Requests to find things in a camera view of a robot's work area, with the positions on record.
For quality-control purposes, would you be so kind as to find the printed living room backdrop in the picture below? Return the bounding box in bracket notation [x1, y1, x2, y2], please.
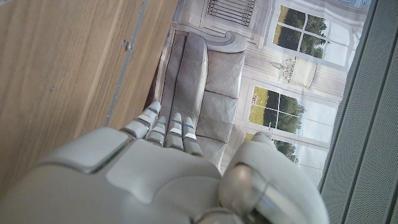
[149, 0, 373, 187]

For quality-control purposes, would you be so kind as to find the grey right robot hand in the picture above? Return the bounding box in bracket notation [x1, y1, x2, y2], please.
[0, 101, 330, 224]

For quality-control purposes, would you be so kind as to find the grey tape outline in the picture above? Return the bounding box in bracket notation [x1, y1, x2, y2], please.
[104, 0, 149, 128]

